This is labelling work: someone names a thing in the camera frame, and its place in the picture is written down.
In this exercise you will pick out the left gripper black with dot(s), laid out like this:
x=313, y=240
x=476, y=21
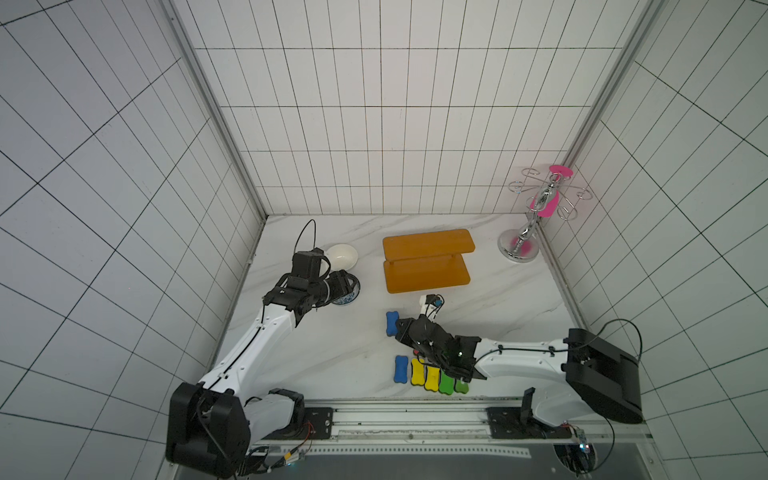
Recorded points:
x=341, y=285

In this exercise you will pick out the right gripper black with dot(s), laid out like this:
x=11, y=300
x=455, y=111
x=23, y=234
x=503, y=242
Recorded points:
x=411, y=330

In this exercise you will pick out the green eraser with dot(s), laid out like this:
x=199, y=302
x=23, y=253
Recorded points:
x=446, y=384
x=461, y=387

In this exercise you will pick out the yellow eraser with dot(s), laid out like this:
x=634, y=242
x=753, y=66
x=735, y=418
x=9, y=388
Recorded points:
x=432, y=379
x=417, y=377

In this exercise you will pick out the blue eraser top shelf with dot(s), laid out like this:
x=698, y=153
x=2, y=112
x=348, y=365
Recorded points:
x=401, y=369

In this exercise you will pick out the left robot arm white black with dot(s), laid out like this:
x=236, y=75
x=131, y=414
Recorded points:
x=213, y=422

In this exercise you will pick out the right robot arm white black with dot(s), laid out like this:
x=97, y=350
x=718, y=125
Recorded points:
x=565, y=378

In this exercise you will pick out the orange two-tier shelf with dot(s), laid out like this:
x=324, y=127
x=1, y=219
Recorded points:
x=425, y=261

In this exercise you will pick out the blue patterned bowl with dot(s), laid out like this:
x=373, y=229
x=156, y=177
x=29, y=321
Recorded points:
x=351, y=294

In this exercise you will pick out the white bowl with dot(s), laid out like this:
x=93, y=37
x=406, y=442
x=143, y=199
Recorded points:
x=342, y=257

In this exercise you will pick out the pink object on stand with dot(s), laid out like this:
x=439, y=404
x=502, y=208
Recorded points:
x=545, y=203

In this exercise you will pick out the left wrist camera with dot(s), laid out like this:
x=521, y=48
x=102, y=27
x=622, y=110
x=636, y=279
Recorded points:
x=312, y=265

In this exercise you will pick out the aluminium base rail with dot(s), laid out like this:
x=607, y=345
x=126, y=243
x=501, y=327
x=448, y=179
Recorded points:
x=444, y=427

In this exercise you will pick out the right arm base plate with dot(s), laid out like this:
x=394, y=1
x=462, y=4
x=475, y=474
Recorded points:
x=509, y=423

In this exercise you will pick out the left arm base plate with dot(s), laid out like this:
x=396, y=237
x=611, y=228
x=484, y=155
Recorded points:
x=316, y=424

